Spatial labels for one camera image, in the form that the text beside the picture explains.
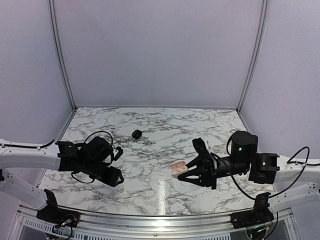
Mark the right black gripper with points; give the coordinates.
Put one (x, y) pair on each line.
(207, 173)

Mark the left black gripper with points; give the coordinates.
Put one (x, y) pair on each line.
(111, 179)

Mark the white earbud charging case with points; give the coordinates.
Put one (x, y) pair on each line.
(178, 168)

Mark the black earbud charging case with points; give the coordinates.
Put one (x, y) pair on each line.
(136, 134)

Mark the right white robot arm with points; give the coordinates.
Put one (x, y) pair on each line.
(262, 168)

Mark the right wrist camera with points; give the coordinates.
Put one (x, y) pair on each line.
(200, 147)

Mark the aluminium front rail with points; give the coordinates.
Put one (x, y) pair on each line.
(106, 226)

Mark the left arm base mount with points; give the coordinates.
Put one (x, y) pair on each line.
(60, 217)

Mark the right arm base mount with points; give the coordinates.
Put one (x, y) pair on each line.
(256, 221)

